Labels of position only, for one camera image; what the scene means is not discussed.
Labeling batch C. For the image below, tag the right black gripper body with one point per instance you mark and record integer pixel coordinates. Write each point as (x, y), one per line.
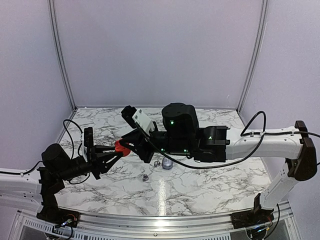
(146, 156)

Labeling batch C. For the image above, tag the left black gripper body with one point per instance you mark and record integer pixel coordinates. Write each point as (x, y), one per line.
(92, 164)

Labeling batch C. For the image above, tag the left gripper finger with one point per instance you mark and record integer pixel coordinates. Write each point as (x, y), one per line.
(102, 149)
(108, 160)

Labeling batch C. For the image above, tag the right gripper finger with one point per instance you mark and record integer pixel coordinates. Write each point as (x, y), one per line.
(131, 138)
(132, 146)

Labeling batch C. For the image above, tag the red earbud charging case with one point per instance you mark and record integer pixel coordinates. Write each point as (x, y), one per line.
(121, 149)

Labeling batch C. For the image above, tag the grey blue charging case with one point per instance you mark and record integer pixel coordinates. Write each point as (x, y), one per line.
(167, 164)

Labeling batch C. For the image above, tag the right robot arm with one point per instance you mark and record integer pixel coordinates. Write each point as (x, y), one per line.
(222, 146)

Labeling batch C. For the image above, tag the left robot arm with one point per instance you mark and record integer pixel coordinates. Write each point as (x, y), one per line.
(35, 189)

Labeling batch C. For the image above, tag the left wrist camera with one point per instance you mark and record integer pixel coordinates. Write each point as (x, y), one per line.
(87, 142)

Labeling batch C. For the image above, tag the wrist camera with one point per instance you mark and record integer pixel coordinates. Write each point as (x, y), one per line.
(87, 142)
(134, 117)

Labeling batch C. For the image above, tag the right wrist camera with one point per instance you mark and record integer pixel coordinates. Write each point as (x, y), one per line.
(134, 117)

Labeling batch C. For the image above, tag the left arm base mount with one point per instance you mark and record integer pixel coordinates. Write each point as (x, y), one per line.
(52, 213)

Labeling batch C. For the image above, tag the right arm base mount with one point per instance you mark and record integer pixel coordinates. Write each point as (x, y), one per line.
(254, 216)

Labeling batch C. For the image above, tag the left aluminium frame post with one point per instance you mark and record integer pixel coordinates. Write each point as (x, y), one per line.
(59, 54)

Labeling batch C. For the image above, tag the aluminium frame post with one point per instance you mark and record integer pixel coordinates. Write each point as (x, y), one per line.
(59, 54)
(255, 55)

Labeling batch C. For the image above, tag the front aluminium rail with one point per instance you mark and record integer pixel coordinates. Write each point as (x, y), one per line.
(100, 226)

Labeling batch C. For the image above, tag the right aluminium frame post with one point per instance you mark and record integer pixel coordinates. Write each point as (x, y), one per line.
(255, 55)

